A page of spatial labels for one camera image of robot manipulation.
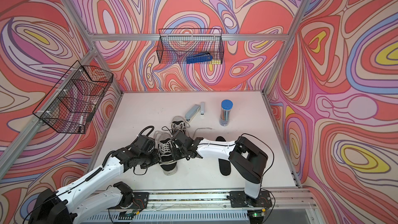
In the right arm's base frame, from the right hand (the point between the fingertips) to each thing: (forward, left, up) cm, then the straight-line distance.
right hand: (175, 158), depth 84 cm
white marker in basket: (+11, +43, +23) cm, 50 cm away
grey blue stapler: (+33, -10, +1) cm, 34 cm away
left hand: (-1, +6, +2) cm, 7 cm away
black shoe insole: (-4, -27, -3) cm, 28 cm away
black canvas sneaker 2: (+23, -1, +1) cm, 23 cm away
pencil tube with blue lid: (+23, -29, +16) cm, 40 cm away
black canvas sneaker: (+2, +5, +4) cm, 6 cm away
